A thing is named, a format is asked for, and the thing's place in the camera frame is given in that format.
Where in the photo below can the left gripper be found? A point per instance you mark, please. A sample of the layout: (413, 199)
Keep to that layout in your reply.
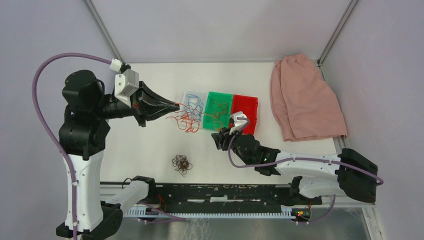
(142, 112)

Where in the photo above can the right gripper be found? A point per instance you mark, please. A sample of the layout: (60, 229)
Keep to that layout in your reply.
(223, 134)

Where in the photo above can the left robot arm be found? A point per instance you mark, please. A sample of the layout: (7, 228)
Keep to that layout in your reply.
(83, 138)

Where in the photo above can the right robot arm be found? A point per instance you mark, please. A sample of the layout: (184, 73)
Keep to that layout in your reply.
(348, 173)

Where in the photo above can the green plastic bin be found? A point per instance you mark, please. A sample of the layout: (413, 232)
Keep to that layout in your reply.
(218, 111)

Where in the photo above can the red plastic bin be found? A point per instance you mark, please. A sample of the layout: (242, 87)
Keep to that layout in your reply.
(249, 106)

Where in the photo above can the clear plastic bin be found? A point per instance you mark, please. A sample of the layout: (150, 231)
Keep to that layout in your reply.
(194, 103)

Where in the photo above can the pink cloth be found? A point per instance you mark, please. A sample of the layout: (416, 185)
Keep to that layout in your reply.
(302, 103)

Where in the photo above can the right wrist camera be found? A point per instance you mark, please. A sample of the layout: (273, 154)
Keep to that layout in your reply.
(240, 121)

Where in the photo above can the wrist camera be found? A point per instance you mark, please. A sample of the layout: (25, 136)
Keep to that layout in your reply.
(240, 121)
(125, 85)

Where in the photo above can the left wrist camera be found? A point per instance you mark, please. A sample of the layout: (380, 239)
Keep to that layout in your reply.
(125, 85)

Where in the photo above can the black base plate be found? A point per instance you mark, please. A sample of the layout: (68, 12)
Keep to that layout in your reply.
(178, 198)

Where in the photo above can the white slotted cable duct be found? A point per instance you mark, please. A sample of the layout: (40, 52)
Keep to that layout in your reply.
(142, 212)

